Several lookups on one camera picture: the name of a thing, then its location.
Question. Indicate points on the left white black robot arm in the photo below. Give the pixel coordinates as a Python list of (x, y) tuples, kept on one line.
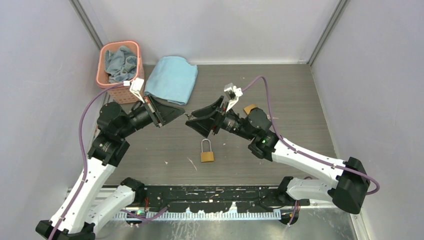
[(77, 218)]

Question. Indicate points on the pink plastic laundry basket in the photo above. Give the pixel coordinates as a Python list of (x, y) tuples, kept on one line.
[(117, 91)]

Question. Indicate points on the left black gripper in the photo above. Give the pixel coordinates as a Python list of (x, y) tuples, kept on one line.
[(161, 113)]

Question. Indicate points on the light blue folded towel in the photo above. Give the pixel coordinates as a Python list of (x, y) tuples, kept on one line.
[(172, 79)]

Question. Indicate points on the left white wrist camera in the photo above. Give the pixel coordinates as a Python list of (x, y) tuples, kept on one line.
[(136, 87)]

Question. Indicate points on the brass padlock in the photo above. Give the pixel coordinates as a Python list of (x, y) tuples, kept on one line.
[(249, 108), (206, 153)]

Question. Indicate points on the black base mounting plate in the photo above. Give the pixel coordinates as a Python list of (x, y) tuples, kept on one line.
[(213, 198)]

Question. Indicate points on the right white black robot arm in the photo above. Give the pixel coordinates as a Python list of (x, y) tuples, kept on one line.
[(342, 182)]

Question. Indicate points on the grey-blue cloth in basket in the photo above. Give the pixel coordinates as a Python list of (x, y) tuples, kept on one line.
[(120, 65)]

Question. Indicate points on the aluminium rail frame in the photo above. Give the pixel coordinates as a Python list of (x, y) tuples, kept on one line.
[(135, 216)]

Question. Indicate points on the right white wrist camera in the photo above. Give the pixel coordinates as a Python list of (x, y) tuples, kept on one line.
[(233, 93)]

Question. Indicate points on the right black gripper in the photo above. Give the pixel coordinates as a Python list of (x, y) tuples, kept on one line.
[(204, 125)]

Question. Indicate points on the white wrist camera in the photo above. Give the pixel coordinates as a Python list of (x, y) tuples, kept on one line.
[(136, 87), (233, 93)]

